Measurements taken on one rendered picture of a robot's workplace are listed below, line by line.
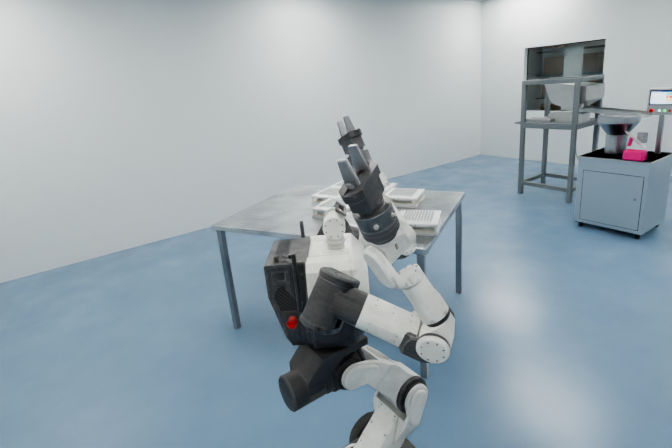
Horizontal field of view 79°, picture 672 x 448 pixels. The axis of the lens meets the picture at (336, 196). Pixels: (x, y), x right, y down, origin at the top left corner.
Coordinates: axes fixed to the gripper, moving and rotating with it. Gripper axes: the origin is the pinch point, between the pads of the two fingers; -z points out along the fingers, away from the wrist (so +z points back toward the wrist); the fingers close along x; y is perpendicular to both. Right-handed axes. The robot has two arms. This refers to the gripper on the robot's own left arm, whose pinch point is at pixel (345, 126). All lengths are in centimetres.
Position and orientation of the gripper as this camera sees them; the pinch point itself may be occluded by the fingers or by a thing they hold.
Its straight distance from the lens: 152.0
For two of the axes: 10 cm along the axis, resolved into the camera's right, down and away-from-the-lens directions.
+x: 4.0, -1.8, -9.0
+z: 3.8, 9.3, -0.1
